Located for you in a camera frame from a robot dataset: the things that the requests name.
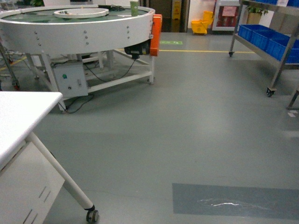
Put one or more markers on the white control box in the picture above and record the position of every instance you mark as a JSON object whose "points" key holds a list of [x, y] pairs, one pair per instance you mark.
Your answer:
{"points": [[70, 79]]}

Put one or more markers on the steel shelf cart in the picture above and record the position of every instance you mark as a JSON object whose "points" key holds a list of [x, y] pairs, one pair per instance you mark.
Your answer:
{"points": [[267, 43]]}

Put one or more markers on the orange guard panel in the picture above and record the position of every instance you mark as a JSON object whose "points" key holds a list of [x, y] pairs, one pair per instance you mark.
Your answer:
{"points": [[156, 32]]}

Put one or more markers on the white round conveyor table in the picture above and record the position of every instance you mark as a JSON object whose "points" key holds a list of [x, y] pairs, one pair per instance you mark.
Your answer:
{"points": [[113, 46]]}

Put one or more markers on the yellow mop bucket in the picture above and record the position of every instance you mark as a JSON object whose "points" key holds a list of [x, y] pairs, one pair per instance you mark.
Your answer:
{"points": [[201, 26]]}

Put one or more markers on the green cup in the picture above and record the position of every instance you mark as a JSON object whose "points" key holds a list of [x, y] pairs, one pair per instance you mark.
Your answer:
{"points": [[134, 7]]}

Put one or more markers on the yellow wet floor sign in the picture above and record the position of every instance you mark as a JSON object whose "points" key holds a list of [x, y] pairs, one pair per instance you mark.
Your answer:
{"points": [[176, 15]]}

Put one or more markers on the white table with wheels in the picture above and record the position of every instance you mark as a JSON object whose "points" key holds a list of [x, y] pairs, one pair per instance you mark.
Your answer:
{"points": [[30, 176]]}

